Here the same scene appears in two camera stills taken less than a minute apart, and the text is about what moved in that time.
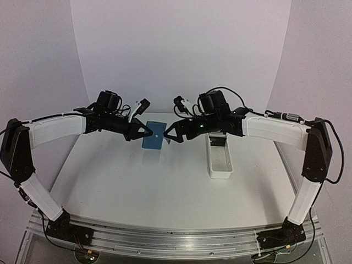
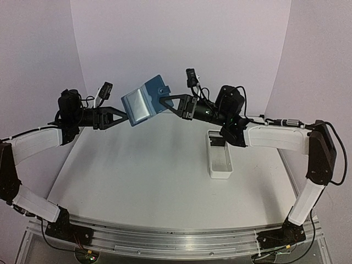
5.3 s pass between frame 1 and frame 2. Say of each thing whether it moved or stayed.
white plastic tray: stayed
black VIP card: stayed
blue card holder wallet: moved
